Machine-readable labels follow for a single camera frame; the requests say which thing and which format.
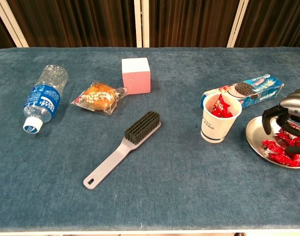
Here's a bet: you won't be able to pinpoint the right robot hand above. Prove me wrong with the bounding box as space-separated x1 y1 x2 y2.
262 85 300 155

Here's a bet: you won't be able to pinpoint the red candy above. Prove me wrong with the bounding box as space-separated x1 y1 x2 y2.
269 153 300 168
261 139 286 155
213 94 233 111
210 108 233 118
274 129 300 146

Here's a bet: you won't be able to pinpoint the white paper cup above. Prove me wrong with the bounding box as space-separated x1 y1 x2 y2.
200 92 243 144

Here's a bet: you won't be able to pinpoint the round metal plate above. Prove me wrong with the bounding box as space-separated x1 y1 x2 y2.
245 115 300 170

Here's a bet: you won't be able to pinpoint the blue cookie box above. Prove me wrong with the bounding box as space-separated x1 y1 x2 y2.
200 73 285 110

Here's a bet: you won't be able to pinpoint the blue table cloth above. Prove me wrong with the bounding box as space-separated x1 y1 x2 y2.
0 46 300 233

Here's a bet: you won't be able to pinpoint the grey brush black bristles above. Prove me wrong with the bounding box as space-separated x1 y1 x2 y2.
82 111 162 190

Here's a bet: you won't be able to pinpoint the pink foam cube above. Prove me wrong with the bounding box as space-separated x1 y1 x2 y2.
121 58 151 95

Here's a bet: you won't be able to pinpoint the packaged bread bun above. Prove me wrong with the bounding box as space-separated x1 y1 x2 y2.
70 81 129 116

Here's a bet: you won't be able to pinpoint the clear plastic water bottle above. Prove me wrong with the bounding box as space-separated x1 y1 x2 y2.
22 63 69 134

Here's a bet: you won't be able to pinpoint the white partition frame post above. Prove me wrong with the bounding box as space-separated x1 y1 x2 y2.
142 0 150 48
0 0 29 48
134 0 143 48
227 0 250 48

